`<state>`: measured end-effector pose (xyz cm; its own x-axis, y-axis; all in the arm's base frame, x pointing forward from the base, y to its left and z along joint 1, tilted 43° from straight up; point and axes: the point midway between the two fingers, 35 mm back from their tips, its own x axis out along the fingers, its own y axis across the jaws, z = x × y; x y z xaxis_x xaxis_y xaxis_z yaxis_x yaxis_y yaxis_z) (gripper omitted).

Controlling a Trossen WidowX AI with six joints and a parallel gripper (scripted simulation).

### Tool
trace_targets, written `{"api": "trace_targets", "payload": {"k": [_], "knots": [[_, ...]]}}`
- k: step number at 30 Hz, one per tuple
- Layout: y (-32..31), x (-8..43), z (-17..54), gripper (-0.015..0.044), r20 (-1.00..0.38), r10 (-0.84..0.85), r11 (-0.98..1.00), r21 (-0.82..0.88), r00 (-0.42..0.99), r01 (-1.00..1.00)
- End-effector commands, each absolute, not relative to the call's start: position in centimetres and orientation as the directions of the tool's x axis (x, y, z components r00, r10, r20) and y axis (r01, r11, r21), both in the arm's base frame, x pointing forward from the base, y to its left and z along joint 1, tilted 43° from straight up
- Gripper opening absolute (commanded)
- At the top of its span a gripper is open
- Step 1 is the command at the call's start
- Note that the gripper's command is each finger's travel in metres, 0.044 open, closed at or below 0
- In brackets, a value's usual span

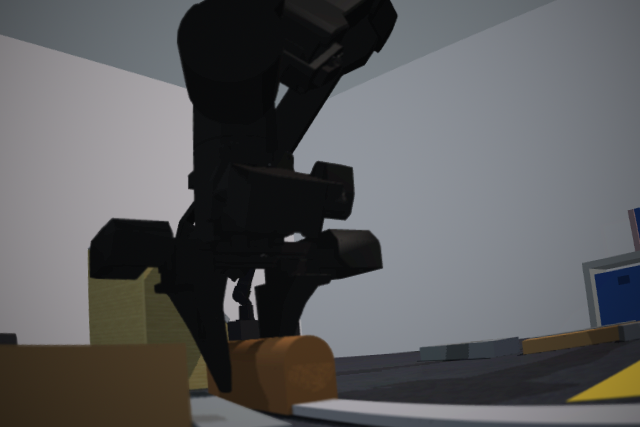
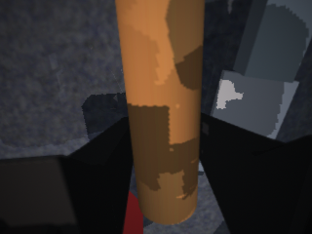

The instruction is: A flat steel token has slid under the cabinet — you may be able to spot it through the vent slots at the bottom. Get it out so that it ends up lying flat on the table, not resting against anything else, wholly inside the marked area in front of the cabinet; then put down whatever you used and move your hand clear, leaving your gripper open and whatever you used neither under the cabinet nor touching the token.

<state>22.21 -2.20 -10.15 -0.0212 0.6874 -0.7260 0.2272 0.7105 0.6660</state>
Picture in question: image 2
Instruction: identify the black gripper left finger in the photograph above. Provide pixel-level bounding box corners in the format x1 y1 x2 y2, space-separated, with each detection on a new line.
0 117 134 234

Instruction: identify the red cube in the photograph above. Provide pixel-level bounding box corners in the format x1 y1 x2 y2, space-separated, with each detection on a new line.
123 191 143 234

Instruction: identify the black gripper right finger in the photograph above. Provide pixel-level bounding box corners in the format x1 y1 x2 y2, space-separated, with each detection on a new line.
199 112 312 234

